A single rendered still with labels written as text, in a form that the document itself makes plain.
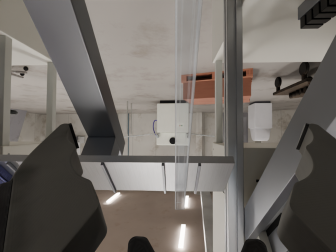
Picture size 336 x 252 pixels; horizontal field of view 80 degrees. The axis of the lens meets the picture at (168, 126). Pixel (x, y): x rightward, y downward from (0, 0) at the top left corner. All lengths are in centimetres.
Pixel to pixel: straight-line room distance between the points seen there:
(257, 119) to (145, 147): 578
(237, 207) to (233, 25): 47
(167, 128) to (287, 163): 568
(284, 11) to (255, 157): 42
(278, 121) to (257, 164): 917
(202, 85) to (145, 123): 726
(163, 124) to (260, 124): 294
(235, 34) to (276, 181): 38
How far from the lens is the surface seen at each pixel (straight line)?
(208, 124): 1006
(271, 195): 42
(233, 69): 58
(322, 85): 30
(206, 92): 332
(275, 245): 55
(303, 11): 68
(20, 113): 1094
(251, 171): 70
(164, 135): 612
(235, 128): 55
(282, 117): 993
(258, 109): 675
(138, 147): 1047
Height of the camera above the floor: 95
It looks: 2 degrees down
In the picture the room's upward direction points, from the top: 180 degrees counter-clockwise
